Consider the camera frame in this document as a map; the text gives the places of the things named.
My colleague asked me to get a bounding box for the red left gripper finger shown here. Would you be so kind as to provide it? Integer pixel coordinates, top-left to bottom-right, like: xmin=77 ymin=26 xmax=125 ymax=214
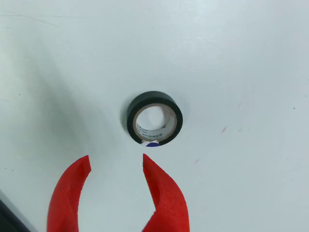
xmin=141 ymin=153 xmax=191 ymax=232
xmin=47 ymin=155 xmax=92 ymax=232

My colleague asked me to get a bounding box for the black tape roll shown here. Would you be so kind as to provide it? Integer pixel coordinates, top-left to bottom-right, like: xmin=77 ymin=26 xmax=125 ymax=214
xmin=126 ymin=90 xmax=183 ymax=147

